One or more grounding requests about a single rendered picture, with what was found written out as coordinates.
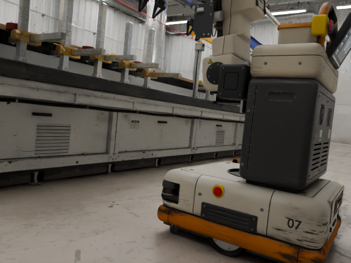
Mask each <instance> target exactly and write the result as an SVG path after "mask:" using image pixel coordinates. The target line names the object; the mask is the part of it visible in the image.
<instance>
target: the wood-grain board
mask: <svg viewBox="0 0 351 263"><path fill-rule="evenodd" d="M0 29H1V30H5V31H7V30H6V25H4V24H2V23H0ZM8 32H10V31H8ZM70 47H71V48H75V47H76V48H78V49H82V47H79V46H75V45H72V44H70ZM153 70H154V71H155V72H157V73H165V72H164V71H160V70H156V69H153V68H152V69H151V71H153ZM172 78H175V77H172ZM176 79H180V80H183V81H187V82H190V83H194V81H193V80H190V79H186V78H183V77H181V78H176Z"/></svg>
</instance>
